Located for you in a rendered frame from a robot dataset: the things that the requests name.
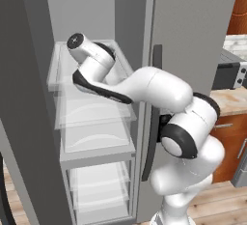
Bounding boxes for clear fridge drawer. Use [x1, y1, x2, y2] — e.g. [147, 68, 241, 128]
[53, 87, 138, 130]
[67, 160, 133, 225]
[59, 122, 136, 163]

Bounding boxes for clear glass fridge shelf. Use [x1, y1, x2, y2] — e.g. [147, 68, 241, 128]
[46, 40, 135, 92]

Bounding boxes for grey fridge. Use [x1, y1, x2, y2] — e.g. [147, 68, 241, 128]
[18, 0, 157, 225]

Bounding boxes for brown wooden base cupboards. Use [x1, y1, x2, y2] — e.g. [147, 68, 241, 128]
[210, 112, 247, 184]

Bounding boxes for grey dishwasher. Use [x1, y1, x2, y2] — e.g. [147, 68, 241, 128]
[231, 156, 247, 189]

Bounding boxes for brown wooden wall cupboard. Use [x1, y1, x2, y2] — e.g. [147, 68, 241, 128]
[226, 0, 247, 37]

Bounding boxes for curved black door handle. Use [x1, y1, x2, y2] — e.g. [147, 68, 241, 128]
[0, 151, 16, 225]

